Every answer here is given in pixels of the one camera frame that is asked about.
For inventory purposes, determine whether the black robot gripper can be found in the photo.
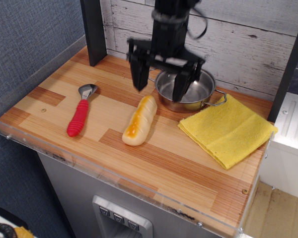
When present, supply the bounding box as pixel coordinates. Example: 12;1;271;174
128;8;205;102

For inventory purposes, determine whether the cream bread bun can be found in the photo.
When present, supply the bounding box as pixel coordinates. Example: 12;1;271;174
122;95;157;146

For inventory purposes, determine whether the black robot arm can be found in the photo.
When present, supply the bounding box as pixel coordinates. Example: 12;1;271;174
128;0;205;102

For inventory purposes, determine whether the small steel pot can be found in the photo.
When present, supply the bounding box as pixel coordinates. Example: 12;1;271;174
150;69;227;113

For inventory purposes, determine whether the yellow folded cloth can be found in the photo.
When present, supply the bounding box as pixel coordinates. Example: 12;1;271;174
178;94;278;170

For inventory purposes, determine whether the silver dispenser panel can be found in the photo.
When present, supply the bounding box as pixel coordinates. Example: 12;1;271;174
92;195;153;238

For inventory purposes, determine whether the grey toy fridge cabinet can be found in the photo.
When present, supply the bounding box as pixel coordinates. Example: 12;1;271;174
37;151;222;238

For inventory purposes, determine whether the white side unit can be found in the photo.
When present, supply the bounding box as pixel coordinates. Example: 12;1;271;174
259;93;298;197

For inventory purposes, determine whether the black and orange object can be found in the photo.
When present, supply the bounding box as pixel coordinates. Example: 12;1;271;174
0;208;35;238

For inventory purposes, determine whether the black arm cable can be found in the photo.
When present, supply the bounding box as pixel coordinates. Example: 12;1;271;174
187;6;209;40

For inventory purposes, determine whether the dark left post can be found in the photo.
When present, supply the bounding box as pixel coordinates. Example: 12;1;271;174
80;0;107;66

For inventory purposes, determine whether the dark post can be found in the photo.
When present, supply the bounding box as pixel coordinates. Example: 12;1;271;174
80;0;107;66
267;34;298;122

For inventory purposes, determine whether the red handled metal spoon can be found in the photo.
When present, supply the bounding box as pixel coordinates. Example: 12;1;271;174
67;84;98;137

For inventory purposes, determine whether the dark right post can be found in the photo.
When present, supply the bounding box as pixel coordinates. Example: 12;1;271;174
267;34;298;122

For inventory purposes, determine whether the clear acrylic guard rail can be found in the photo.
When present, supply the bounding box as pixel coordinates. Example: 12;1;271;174
0;34;266;237

